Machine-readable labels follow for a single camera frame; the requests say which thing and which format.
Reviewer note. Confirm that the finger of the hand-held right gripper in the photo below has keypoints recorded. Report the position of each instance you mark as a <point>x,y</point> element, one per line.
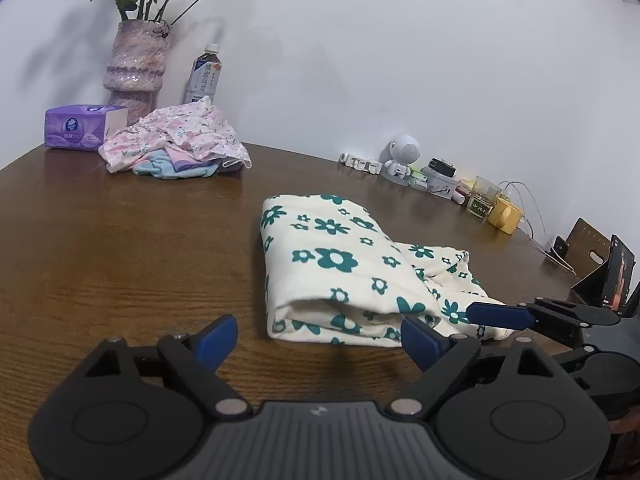
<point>575,357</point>
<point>500,315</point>

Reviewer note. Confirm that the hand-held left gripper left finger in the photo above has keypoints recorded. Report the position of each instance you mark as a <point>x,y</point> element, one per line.
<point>217,340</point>

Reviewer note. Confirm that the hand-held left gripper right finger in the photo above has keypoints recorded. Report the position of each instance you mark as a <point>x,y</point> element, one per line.
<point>420,345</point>

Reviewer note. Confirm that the cream teal floral dress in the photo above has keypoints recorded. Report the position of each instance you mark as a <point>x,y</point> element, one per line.
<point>340,270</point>

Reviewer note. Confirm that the pink floral clothes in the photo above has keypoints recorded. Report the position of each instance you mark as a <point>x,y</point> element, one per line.
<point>185,127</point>

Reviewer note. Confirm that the black charger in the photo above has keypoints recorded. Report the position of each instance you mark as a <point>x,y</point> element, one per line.
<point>559,249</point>

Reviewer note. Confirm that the black phone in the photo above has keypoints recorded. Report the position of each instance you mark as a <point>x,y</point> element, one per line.
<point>620,275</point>

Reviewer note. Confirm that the yellow round gadget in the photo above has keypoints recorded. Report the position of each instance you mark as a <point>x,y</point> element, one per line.
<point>506,217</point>

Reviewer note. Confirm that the brown cardboard box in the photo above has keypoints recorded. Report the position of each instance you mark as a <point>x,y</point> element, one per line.
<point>587,247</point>

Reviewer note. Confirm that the glass jar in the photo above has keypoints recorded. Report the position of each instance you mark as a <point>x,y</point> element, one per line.
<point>483,200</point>

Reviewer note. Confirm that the pink tube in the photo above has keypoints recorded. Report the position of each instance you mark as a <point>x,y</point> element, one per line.
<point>462,196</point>

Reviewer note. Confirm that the small printed tin box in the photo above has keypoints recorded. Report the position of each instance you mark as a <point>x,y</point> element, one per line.
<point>440,186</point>

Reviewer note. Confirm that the green white small box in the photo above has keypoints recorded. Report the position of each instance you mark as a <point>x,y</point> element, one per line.
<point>417,180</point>

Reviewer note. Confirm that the small black box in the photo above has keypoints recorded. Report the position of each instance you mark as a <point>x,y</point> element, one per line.
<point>442,167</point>

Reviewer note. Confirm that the purple pink cloth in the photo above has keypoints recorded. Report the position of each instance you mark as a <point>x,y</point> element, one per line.
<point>192,162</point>

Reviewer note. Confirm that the light blue cloth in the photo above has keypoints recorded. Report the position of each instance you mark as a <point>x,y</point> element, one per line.
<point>165,167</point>

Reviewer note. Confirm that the white astronaut figurine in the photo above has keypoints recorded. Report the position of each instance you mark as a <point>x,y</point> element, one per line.
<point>402,157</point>

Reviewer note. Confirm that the white clip row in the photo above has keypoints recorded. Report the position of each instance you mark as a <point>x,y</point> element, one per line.
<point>360,163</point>

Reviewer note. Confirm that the purple tissue pack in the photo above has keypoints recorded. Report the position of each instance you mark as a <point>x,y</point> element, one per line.
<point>70,127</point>

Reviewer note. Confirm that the plastic tea bottle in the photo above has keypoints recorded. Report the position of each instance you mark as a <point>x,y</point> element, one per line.
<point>202,80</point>

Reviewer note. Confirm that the purple knitted vase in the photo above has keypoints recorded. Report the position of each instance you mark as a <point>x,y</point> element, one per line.
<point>135,70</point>

